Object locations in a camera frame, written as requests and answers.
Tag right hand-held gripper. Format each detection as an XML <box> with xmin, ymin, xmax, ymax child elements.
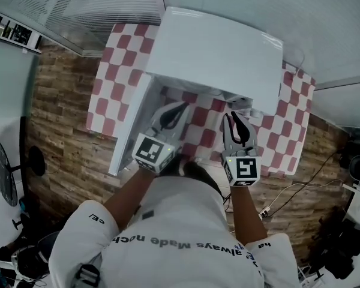
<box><xmin>221</xmin><ymin>110</ymin><xmax>263</xmax><ymax>188</ymax></box>

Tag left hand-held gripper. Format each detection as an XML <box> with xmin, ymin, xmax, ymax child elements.
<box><xmin>131</xmin><ymin>101</ymin><xmax>193</xmax><ymax>174</ymax></box>

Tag person's left forearm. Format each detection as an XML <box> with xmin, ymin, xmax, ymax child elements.
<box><xmin>103</xmin><ymin>167</ymin><xmax>157</xmax><ymax>237</ymax></box>

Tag person's right forearm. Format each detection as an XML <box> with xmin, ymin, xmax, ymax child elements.
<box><xmin>229</xmin><ymin>185</ymin><xmax>269</xmax><ymax>242</ymax></box>

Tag red and white checkered tablecloth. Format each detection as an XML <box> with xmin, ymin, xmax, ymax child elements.
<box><xmin>86</xmin><ymin>22</ymin><xmax>317</xmax><ymax>177</ymax></box>

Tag person's white printed shirt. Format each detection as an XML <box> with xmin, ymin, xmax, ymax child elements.
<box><xmin>47</xmin><ymin>175</ymin><xmax>301</xmax><ymax>288</ymax></box>

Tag white window blinds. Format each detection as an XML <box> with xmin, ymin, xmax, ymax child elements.
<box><xmin>5</xmin><ymin>0</ymin><xmax>166</xmax><ymax>56</ymax></box>

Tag round black stool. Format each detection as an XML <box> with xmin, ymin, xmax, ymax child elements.
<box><xmin>28</xmin><ymin>145</ymin><xmax>46</xmax><ymax>177</ymax></box>

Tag black equipment pile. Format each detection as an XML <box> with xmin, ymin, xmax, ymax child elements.
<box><xmin>316</xmin><ymin>207</ymin><xmax>360</xmax><ymax>281</ymax></box>

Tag white board with photo strip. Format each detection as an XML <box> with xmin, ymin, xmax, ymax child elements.
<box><xmin>0</xmin><ymin>7</ymin><xmax>43</xmax><ymax>239</ymax></box>

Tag round black marble table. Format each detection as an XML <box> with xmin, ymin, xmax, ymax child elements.
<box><xmin>0</xmin><ymin>139</ymin><xmax>21</xmax><ymax>207</ymax></box>

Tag white floor cable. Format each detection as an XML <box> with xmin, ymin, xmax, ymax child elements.
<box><xmin>268</xmin><ymin>178</ymin><xmax>349</xmax><ymax>214</ymax></box>

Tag black floor cable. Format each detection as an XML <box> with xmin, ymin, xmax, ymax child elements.
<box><xmin>283</xmin><ymin>148</ymin><xmax>344</xmax><ymax>191</ymax></box>

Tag white microwave power cable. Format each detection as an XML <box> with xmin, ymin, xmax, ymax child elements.
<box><xmin>283</xmin><ymin>45</ymin><xmax>307</xmax><ymax>70</ymax></box>

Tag black buckle strap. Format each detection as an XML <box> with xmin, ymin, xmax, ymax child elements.
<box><xmin>74</xmin><ymin>264</ymin><xmax>102</xmax><ymax>288</ymax></box>

